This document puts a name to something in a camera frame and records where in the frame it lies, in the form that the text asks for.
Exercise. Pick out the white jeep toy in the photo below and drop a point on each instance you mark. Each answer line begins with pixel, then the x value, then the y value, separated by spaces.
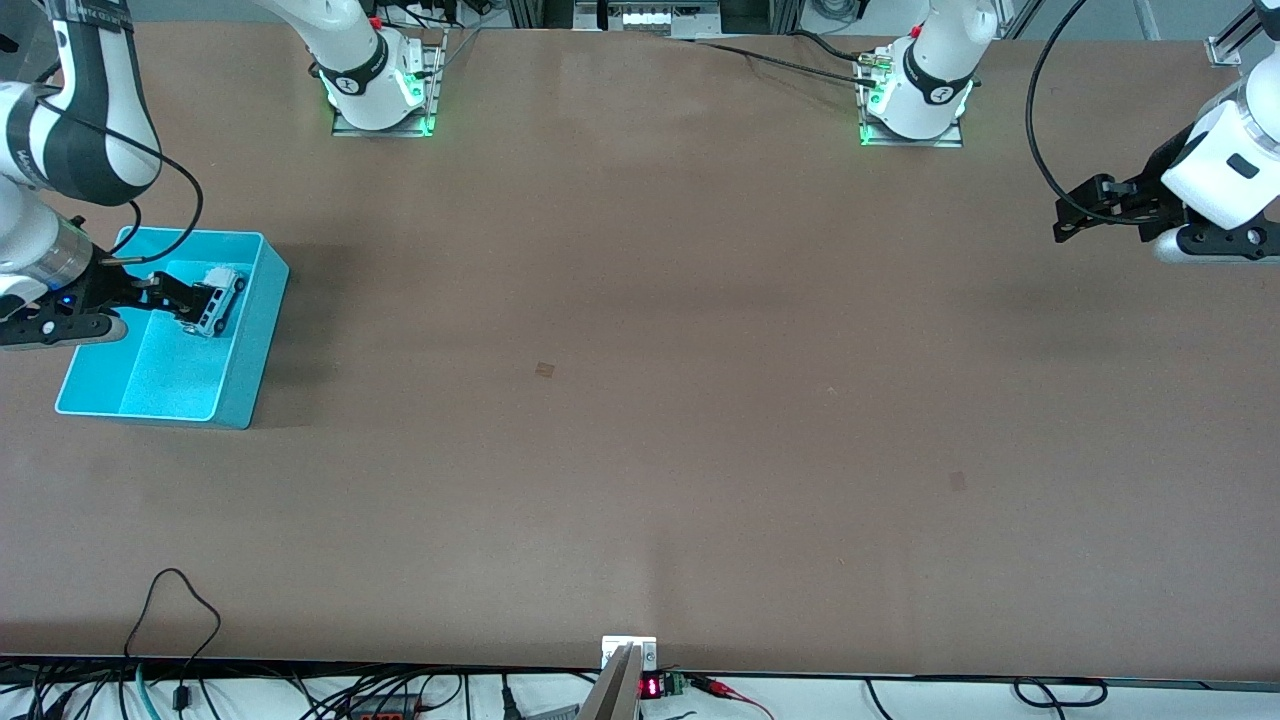
pixel 225 285

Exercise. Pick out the white lit device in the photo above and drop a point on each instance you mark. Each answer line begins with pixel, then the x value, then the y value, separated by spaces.
pixel 650 18

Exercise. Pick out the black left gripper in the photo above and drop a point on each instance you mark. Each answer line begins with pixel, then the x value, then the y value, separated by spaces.
pixel 1160 163

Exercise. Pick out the white mounting bracket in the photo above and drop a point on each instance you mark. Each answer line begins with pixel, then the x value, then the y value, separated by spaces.
pixel 608 648

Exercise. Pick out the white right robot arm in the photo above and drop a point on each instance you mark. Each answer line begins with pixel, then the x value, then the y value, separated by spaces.
pixel 355 60

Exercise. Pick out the aluminium frame rails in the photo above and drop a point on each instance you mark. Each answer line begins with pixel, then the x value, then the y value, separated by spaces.
pixel 790 15

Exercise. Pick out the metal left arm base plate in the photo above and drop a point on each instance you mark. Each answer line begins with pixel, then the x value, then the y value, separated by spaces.
pixel 940 143

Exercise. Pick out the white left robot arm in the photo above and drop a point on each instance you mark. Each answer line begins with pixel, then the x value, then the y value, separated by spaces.
pixel 940 70

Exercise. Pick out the red digit display module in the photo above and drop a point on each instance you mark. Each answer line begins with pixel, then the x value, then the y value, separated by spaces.
pixel 652 688

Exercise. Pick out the cyan plastic bin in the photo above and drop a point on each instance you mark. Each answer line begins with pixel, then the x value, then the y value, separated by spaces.
pixel 170 380

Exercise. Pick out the aluminium profile bracket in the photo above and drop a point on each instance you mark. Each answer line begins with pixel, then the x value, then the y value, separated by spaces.
pixel 1228 48

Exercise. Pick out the orange connector block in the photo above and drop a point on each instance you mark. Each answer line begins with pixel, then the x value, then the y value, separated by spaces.
pixel 385 712

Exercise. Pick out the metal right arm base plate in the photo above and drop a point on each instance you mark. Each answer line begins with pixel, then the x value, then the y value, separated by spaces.
pixel 436 80

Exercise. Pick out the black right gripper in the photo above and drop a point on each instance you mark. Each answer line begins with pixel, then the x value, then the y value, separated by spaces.
pixel 106 284

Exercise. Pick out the grey aluminium bar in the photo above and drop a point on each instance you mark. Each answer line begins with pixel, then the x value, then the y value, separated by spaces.
pixel 615 695

